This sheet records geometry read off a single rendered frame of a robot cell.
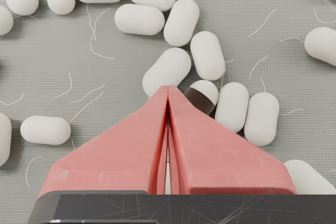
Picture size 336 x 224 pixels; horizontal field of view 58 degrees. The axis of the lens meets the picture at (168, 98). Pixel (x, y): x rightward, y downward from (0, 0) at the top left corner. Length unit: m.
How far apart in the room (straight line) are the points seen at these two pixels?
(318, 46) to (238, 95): 0.06
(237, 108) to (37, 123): 0.12
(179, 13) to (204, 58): 0.03
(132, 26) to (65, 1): 0.05
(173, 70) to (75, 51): 0.07
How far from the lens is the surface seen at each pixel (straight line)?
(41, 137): 0.20
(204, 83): 0.19
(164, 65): 0.19
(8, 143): 0.22
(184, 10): 0.21
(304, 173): 0.20
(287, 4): 0.25
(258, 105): 0.20
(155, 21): 0.21
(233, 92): 0.19
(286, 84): 0.23
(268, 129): 0.19
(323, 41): 0.22
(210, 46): 0.20
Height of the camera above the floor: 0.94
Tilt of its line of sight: 77 degrees down
